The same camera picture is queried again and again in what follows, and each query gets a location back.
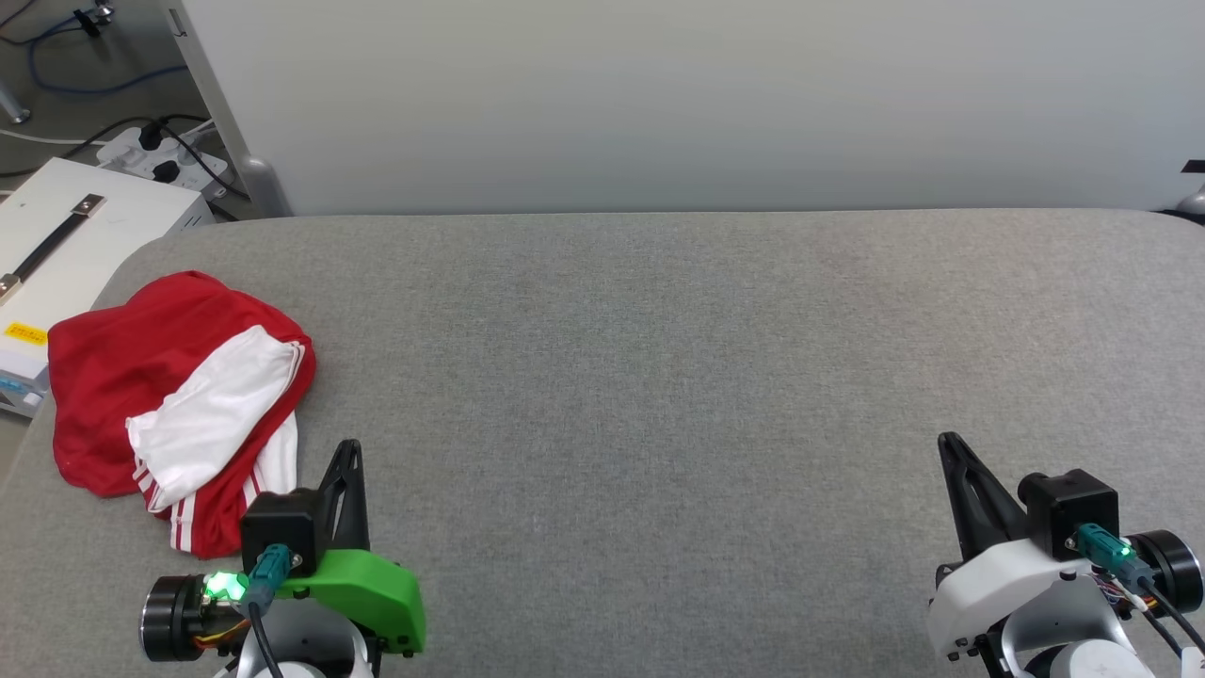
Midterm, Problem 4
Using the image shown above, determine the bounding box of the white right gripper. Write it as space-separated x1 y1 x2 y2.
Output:
927 432 1101 662

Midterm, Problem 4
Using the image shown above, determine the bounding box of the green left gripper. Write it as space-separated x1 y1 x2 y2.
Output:
278 439 426 657

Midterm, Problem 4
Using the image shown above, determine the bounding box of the red and white basketball jersey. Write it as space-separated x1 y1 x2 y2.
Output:
47 271 317 560

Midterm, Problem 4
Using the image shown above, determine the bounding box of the grey metal panel foot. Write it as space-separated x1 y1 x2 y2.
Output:
1175 160 1205 224
233 154 291 218

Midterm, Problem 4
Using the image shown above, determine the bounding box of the white equipment box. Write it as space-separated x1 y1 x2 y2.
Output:
0 157 217 420

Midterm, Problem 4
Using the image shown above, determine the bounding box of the white power strip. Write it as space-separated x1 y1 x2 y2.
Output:
96 124 231 204

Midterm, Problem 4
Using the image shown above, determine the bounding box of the white partition panel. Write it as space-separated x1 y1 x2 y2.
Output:
162 0 1205 218

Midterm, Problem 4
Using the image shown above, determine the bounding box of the left black cable teal plug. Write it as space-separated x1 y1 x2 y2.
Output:
240 544 296 678

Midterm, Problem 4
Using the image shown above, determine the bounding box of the black cable teal plug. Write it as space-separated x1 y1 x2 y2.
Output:
240 544 296 678
1071 524 1205 656

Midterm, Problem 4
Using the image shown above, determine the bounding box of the right black cable teal plug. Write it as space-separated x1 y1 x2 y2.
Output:
1071 524 1205 656

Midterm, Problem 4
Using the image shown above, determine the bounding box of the black power cable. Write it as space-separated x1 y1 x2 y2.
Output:
56 113 251 201

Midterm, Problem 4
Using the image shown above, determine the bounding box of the black strap handle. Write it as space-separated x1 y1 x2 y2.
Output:
0 193 106 302

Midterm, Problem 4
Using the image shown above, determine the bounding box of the blue cable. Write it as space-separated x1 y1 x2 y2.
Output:
25 13 190 97

